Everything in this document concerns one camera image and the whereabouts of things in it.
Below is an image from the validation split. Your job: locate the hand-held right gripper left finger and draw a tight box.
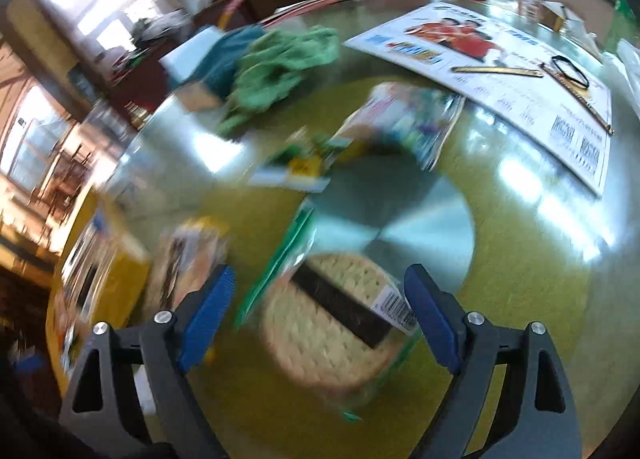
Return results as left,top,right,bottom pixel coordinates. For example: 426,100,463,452
59,264,237,459

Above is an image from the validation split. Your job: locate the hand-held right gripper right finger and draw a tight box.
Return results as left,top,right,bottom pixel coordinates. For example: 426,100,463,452
403,263,584,459

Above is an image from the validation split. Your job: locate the yellow-edged cardboard tray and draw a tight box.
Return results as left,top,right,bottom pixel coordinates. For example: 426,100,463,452
44,183,152,392

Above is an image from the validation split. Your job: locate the green-edged cracker packet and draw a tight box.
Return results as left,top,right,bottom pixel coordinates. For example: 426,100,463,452
234,203,427,421

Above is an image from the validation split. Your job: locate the blue white snack packet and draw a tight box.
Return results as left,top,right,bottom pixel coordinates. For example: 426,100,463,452
60,216,120,325

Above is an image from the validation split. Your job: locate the brown snack packet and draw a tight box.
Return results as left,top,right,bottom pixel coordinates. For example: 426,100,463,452
144,218,232,322

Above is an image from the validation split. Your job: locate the metal turntable disc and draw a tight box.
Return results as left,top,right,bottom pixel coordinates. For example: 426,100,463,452
306,158,477,296

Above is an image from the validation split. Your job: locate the green snack packet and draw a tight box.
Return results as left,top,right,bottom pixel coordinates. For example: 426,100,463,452
249,131,342,191

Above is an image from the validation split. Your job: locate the colourful snack packet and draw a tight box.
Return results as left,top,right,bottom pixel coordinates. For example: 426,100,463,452
339,81,467,170

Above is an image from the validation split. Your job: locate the printed paper leaflet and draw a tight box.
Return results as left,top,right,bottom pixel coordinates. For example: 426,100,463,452
342,2,614,198

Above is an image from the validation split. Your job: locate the gold ruler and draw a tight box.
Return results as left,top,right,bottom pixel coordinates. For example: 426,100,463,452
539,63,614,136
449,64,544,79

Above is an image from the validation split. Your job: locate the green cloth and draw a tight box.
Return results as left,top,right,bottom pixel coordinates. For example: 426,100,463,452
216,24,342,138

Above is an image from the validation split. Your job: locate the teal tissue box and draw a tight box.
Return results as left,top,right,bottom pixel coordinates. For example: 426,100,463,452
159,24,267,110

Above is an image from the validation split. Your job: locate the white plastic bag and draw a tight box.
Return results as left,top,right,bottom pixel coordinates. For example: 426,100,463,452
602,38,640,86

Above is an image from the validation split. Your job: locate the small cardboard box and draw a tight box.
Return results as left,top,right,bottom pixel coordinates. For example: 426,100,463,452
542,1,577,33

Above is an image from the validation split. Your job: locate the green plastic bottle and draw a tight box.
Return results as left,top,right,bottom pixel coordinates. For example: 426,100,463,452
612,0,637,40

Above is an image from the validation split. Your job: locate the black hair tie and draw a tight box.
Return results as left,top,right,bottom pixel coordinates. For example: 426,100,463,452
551,55,592,89

